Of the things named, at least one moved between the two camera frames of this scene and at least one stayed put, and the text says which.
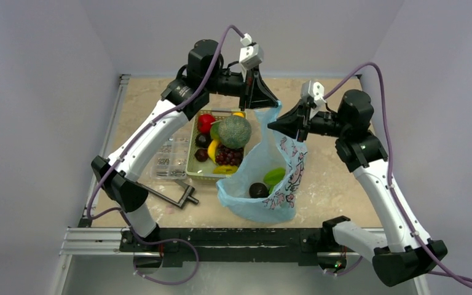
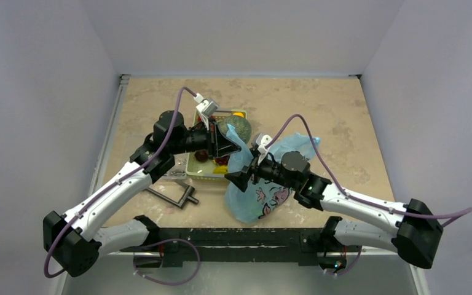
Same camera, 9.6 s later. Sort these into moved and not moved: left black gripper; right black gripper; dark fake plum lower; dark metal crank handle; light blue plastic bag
Moved: right black gripper; left black gripper; light blue plastic bag
Not moved: dark fake plum lower; dark metal crank handle
